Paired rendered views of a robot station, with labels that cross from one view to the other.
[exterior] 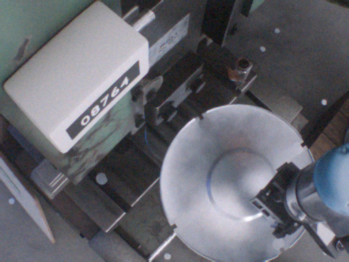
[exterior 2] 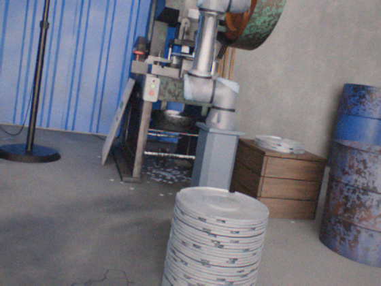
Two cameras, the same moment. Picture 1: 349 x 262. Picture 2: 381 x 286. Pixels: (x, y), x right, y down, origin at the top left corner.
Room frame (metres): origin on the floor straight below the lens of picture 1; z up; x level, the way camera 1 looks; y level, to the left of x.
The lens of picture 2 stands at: (-1.65, -1.61, 0.65)
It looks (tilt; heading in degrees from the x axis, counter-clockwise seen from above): 6 degrees down; 37
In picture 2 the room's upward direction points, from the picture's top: 10 degrees clockwise
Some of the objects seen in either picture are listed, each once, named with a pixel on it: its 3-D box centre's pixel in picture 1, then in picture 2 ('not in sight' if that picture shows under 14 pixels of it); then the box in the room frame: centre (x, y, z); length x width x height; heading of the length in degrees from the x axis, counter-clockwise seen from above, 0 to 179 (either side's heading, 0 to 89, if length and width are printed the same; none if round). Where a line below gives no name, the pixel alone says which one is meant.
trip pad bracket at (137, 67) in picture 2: not in sight; (137, 76); (-0.09, 0.08, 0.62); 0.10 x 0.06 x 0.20; 146
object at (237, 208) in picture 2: not in sight; (222, 202); (-0.66, -1.00, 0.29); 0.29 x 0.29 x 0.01
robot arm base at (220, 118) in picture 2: not in sight; (222, 116); (-0.13, -0.58, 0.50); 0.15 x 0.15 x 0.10
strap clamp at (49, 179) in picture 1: (65, 153); (157, 57); (0.15, 0.19, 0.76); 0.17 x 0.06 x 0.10; 146
